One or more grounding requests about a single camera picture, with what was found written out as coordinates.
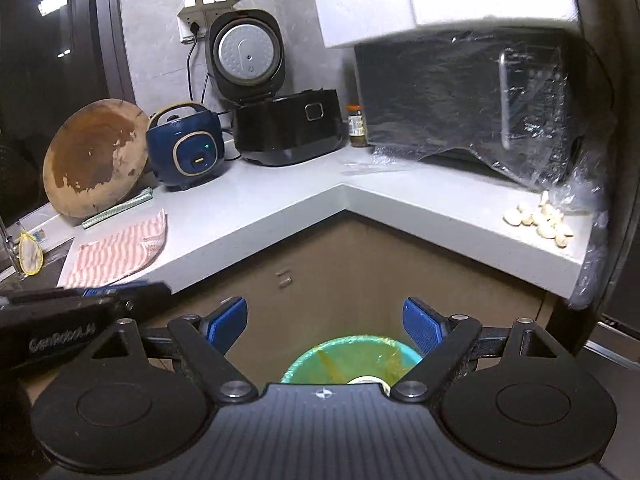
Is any white wall socket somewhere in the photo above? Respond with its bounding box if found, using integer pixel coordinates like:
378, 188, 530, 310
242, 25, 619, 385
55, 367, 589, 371
177, 0, 246, 44

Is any dark metal appliance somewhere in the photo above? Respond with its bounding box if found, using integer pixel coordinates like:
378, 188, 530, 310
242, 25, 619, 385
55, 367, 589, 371
584, 305, 640, 378

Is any dark window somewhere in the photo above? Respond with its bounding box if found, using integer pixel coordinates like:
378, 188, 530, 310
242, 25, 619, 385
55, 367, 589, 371
0, 0, 134, 201

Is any black countertop oven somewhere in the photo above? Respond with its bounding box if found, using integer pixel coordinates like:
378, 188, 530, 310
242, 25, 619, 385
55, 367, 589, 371
354, 27, 601, 197

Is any green white woven strip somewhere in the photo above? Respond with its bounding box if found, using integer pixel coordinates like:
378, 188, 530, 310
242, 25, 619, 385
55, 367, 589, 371
81, 187, 154, 230

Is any pink striped dish cloth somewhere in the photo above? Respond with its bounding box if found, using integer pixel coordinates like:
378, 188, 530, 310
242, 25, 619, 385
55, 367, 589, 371
57, 208, 170, 290

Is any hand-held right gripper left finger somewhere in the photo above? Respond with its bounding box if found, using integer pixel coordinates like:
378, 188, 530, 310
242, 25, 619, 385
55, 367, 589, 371
87, 296, 259, 405

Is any clear plastic oven cover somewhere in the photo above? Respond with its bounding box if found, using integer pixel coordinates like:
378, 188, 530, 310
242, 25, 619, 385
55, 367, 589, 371
340, 25, 617, 312

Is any pile of garlic cloves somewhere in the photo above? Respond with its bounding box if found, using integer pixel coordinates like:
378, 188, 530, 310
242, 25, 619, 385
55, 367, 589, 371
502, 190, 575, 250

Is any blue rice cooker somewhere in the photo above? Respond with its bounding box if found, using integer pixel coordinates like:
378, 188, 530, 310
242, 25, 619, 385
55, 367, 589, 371
146, 101, 226, 192

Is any white disposable bowl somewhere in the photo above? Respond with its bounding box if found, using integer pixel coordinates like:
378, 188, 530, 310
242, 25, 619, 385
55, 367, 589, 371
347, 374, 392, 392

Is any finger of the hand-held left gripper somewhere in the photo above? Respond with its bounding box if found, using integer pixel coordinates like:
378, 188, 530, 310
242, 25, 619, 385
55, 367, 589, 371
10, 281, 172, 307

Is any orange lid glass jar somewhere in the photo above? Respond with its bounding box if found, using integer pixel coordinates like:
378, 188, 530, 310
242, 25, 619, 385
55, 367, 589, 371
347, 104, 370, 149

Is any black power cable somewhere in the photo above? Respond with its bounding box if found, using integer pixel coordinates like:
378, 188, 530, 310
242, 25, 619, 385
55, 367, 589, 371
220, 110, 242, 162
185, 24, 211, 112

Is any black rice cooker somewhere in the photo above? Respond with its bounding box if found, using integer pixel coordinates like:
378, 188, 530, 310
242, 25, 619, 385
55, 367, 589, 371
205, 8, 347, 168

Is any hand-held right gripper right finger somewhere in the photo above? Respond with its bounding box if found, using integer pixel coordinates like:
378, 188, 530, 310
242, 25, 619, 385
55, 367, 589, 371
389, 296, 577, 403

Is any white foam box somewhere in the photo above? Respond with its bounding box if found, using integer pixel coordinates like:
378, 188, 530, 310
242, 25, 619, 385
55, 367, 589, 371
312, 0, 582, 51

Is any beige kitchen cabinet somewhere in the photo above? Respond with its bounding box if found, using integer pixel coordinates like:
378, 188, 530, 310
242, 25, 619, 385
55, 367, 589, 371
30, 210, 568, 396

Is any round wooden cutting board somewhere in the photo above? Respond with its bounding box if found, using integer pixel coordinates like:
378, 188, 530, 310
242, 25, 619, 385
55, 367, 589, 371
42, 98, 151, 220

